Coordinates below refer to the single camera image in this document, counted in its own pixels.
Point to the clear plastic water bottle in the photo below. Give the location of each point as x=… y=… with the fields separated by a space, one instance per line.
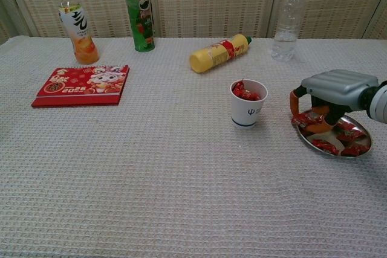
x=285 y=28

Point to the white paper cup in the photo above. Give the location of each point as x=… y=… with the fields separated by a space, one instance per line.
x=246 y=113

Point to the round metal plate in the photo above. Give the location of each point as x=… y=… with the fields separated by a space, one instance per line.
x=332 y=138

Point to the orange juice bottle black cap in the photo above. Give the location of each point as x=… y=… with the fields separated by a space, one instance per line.
x=80 y=28

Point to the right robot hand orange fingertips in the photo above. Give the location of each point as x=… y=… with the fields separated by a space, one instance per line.
x=338 y=89

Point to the green chips can red lid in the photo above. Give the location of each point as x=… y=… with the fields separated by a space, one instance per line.
x=140 y=19

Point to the bamboo folding screen panel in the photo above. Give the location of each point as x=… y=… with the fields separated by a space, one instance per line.
x=99 y=1
x=211 y=1
x=379 y=25
x=9 y=13
x=338 y=1

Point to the yellow bottle green cap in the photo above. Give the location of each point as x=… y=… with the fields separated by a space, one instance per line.
x=211 y=57

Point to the red desk calendar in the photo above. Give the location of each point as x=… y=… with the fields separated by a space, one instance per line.
x=78 y=85

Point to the white woven tablecloth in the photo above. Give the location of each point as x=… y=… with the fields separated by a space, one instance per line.
x=151 y=179

